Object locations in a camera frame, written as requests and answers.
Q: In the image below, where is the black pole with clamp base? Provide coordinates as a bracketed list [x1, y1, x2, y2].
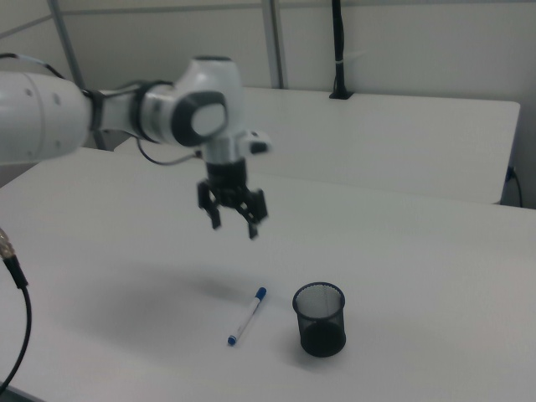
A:
[327, 0, 355, 101]

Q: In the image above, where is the black cable at table end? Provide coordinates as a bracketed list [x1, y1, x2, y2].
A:
[505, 166, 525, 209]

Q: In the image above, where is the black mesh pen cup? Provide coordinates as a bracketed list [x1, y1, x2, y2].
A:
[291, 282, 348, 358]

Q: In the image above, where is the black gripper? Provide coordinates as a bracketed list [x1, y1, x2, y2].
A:
[197, 157, 270, 241]

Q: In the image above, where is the white marker with blue cap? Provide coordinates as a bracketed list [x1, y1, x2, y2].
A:
[226, 286, 269, 348]

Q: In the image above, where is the white neighbouring table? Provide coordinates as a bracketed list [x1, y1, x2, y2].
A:
[113, 85, 522, 206]

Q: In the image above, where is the black cable with metal connector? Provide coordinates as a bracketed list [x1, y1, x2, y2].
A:
[0, 225, 34, 391]

